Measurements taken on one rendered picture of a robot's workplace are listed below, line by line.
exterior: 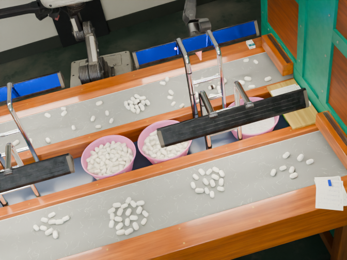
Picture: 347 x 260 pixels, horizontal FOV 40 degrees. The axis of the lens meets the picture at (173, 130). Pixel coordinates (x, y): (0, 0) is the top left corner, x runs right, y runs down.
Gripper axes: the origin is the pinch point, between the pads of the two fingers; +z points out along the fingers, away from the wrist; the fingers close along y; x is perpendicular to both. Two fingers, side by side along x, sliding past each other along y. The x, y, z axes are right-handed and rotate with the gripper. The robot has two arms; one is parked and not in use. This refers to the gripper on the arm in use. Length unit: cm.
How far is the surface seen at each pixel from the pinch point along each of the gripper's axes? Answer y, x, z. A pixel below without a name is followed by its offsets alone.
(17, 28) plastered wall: -123, 165, -104
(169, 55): -18.7, -28.1, 1.7
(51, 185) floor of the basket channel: -89, -14, 48
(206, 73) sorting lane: 2.7, 9.2, 6.9
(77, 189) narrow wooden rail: -75, -31, 53
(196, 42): -4.4, -29.0, -1.4
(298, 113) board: 34, -27, 44
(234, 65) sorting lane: 19.1, 9.3, 6.3
